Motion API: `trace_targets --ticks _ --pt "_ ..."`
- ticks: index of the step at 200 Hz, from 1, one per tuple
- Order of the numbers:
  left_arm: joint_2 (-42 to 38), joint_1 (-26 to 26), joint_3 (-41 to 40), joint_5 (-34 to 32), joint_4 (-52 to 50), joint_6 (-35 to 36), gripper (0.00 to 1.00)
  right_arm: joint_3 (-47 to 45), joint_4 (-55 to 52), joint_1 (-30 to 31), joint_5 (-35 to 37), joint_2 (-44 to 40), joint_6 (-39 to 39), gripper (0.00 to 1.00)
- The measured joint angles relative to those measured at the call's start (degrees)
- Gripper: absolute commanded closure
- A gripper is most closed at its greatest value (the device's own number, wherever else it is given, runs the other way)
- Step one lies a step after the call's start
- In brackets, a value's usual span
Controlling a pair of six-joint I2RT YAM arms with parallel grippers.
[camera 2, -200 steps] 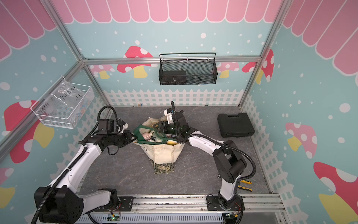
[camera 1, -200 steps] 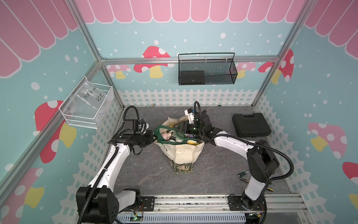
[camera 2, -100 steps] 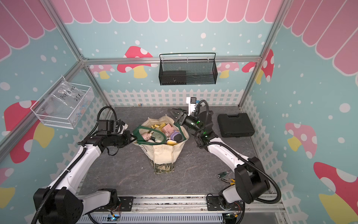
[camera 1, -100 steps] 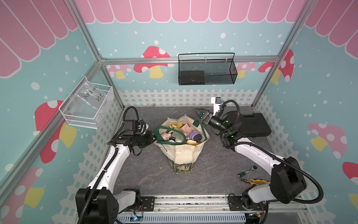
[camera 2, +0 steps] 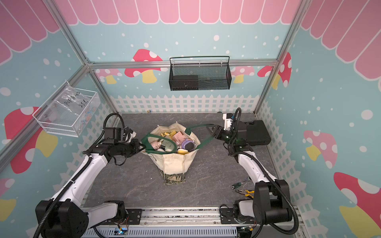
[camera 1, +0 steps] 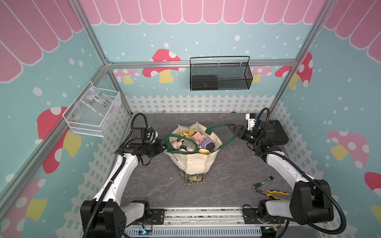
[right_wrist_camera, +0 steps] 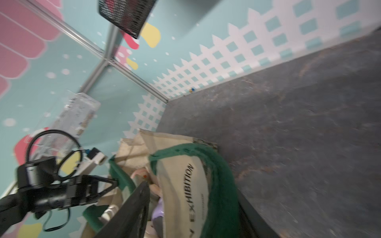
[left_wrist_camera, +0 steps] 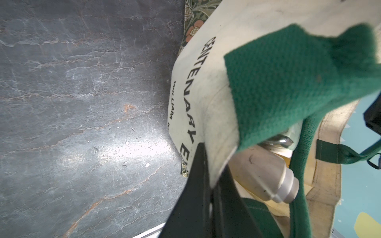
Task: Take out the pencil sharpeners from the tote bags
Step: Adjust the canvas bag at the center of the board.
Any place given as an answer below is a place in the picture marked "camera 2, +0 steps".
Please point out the yellow handled pliers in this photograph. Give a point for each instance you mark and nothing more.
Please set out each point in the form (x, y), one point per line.
(246, 193)

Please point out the pink pencil sharpener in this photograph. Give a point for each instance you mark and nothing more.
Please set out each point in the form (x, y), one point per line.
(179, 138)

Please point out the black plastic tool case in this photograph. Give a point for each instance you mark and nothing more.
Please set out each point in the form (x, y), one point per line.
(253, 133)

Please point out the green pencil sharpener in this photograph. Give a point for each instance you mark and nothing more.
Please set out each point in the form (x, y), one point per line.
(168, 146)

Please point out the yellow pencil sharpener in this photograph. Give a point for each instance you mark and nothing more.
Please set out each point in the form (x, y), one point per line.
(182, 151)

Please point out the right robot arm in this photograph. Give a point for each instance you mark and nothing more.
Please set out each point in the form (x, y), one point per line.
(270, 202)

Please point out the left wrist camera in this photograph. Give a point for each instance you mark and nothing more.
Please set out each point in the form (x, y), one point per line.
(128, 135)

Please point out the cream canvas tote bag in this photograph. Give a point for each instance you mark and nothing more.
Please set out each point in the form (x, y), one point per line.
(172, 166)

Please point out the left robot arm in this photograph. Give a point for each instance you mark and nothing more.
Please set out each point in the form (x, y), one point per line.
(62, 215)

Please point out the clear wall bin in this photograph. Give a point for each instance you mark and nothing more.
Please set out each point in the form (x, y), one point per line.
(68, 111)

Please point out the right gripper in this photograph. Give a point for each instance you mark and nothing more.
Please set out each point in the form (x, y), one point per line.
(216, 131)

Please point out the black box in basket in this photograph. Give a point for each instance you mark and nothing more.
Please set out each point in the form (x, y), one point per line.
(184, 83)

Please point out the black wire mesh basket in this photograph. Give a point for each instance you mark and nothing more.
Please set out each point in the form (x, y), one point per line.
(213, 71)

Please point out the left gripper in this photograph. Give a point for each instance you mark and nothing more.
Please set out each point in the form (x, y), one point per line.
(135, 144)

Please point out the purple pencil sharpener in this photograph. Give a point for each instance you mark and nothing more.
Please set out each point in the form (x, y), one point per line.
(189, 145)

